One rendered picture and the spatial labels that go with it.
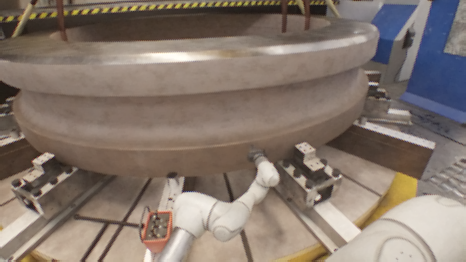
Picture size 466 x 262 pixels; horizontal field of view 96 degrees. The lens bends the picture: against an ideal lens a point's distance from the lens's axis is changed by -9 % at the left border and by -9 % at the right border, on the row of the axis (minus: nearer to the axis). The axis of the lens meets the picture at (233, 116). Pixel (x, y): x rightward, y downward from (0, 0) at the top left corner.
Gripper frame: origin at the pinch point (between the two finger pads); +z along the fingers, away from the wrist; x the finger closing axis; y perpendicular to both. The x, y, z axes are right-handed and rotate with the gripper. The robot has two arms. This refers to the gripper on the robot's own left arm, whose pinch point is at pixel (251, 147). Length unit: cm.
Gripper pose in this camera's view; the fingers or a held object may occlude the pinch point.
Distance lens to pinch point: 172.8
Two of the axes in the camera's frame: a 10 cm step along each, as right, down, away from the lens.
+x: -9.6, 1.5, -2.4
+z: -2.8, -4.3, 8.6
